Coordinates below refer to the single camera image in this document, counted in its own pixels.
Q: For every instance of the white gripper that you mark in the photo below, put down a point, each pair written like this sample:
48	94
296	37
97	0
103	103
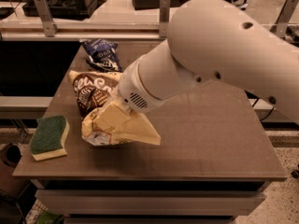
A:
132	89

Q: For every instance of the middle metal rail bracket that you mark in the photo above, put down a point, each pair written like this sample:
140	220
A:
164	13

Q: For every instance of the right metal rail bracket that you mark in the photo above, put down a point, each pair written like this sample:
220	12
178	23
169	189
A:
281	24

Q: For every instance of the metal rail bracket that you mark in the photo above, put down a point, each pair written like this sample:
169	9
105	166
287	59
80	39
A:
43	10
281	24
164	13

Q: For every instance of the brown chip bag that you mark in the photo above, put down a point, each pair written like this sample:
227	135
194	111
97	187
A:
95	90

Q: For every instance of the black box on counter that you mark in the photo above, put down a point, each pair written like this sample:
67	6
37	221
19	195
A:
73	9

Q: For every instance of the blue chip bag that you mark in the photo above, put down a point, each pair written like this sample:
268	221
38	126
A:
102	55

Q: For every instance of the grey drawer front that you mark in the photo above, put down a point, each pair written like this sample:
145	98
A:
150	203

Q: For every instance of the green yellow sponge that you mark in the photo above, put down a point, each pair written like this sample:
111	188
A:
49	138

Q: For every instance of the left metal rail bracket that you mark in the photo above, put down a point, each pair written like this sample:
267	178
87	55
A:
43	10

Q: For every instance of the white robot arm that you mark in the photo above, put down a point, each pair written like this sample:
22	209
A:
207	41

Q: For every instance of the dark bin at left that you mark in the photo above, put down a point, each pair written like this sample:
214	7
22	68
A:
10	186

